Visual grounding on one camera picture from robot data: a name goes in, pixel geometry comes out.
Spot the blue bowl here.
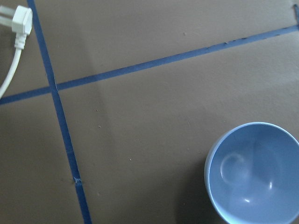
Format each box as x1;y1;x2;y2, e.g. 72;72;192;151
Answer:
204;122;299;224

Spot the white power plug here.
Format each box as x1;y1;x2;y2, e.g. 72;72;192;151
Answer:
0;5;33;97

